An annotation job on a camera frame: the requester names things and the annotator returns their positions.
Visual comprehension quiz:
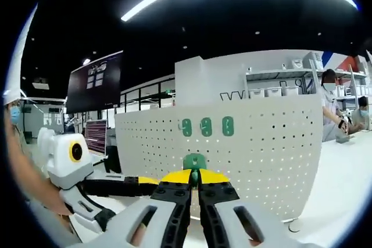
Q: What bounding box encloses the person's head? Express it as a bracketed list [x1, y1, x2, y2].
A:
[2, 96, 23, 127]

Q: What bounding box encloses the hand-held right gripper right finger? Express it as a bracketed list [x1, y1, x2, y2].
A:
[197, 168, 303, 248]

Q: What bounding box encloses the large dark hanging display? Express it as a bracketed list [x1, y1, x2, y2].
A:
[66, 50, 124, 114]

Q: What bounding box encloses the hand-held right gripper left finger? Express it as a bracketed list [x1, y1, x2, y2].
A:
[103, 168, 194, 248]

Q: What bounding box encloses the white perforated mounting plate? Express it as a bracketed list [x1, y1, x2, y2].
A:
[114, 96, 325, 233]

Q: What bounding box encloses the green hook assembly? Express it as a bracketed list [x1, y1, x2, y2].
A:
[199, 117, 214, 138]
[178, 117, 194, 138]
[221, 116, 235, 137]
[182, 153, 207, 192]

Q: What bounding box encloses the grey metal storage shelf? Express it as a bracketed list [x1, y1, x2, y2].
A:
[245, 67, 325, 102]

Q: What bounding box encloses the white laptop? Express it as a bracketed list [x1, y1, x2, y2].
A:
[85, 119, 108, 156]

